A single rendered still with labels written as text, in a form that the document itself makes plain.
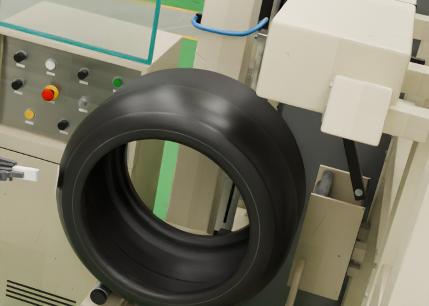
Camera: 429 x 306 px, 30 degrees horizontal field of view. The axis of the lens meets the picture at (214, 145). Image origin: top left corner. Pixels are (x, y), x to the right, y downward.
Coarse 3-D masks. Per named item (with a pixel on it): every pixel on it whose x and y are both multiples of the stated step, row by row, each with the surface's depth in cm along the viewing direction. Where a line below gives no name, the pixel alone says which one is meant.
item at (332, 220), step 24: (336, 192) 230; (312, 216) 214; (336, 216) 212; (360, 216) 210; (312, 240) 217; (336, 240) 215; (312, 264) 219; (336, 264) 218; (312, 288) 222; (336, 288) 220
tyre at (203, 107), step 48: (144, 96) 182; (192, 96) 180; (240, 96) 189; (96, 144) 184; (192, 144) 178; (240, 144) 177; (288, 144) 191; (96, 192) 218; (240, 192) 179; (288, 192) 183; (96, 240) 211; (144, 240) 223; (192, 240) 222; (240, 240) 217; (288, 240) 186; (144, 288) 197; (192, 288) 212; (240, 288) 189
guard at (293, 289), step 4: (300, 260) 219; (304, 260) 219; (300, 264) 217; (304, 264) 217; (296, 268) 215; (300, 268) 215; (296, 272) 213; (300, 272) 213; (296, 276) 211; (300, 276) 212; (292, 280) 209; (296, 280) 210; (292, 284) 208; (296, 284) 208; (292, 288) 206; (296, 288) 206; (292, 292) 204; (296, 292) 205; (288, 296) 202; (292, 296) 203; (288, 300) 201; (292, 300) 201; (288, 304) 199; (292, 304) 200
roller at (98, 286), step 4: (96, 284) 207; (100, 284) 206; (96, 288) 204; (100, 288) 204; (104, 288) 205; (92, 292) 204; (96, 292) 203; (100, 292) 203; (104, 292) 204; (108, 292) 205; (92, 296) 204; (96, 296) 204; (100, 296) 204; (104, 296) 204; (108, 296) 205; (92, 300) 205; (96, 300) 204; (100, 300) 204; (104, 300) 204; (100, 304) 205
